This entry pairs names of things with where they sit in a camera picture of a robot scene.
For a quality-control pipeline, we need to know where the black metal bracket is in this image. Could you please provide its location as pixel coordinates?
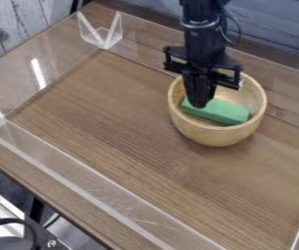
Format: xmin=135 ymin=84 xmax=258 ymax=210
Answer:
xmin=26 ymin=198 xmax=72 ymax=250

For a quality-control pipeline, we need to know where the black cable loop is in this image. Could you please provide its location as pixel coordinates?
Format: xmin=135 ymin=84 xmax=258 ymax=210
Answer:
xmin=0 ymin=217 xmax=39 ymax=250

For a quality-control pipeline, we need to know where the light wooden bowl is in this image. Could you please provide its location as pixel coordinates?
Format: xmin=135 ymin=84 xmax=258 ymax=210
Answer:
xmin=168 ymin=73 xmax=268 ymax=146

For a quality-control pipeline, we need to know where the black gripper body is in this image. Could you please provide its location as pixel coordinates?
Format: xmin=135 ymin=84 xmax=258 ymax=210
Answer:
xmin=163 ymin=21 xmax=243 ymax=90

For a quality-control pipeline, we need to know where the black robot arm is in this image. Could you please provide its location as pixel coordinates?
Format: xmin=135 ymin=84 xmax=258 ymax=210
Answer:
xmin=163 ymin=0 xmax=244 ymax=108

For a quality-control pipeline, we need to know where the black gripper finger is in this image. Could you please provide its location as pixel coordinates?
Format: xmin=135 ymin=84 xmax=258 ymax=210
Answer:
xmin=200 ymin=74 xmax=216 ymax=107
xmin=183 ymin=71 xmax=200 ymax=107

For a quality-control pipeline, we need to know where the green rectangular block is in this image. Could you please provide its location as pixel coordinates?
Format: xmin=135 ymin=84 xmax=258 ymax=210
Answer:
xmin=180 ymin=98 xmax=252 ymax=126

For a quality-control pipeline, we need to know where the clear acrylic corner bracket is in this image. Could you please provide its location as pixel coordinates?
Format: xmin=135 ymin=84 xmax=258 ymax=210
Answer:
xmin=78 ymin=12 xmax=123 ymax=50

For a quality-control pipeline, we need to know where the clear acrylic tray wall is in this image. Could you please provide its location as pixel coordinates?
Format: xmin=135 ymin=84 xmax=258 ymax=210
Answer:
xmin=0 ymin=13 xmax=299 ymax=250

